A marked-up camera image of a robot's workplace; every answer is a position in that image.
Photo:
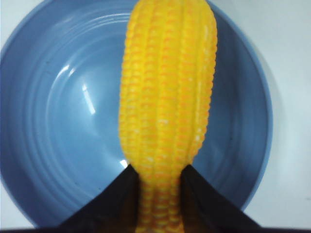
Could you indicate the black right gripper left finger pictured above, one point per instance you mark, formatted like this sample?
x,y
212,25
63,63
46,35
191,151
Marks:
x,y
115,210

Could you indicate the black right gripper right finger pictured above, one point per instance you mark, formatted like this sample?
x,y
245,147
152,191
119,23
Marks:
x,y
205,210

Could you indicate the blue round plate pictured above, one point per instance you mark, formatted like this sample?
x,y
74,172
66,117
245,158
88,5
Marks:
x,y
59,98

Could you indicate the yellow corn cob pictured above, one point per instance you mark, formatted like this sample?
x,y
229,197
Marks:
x,y
166,86

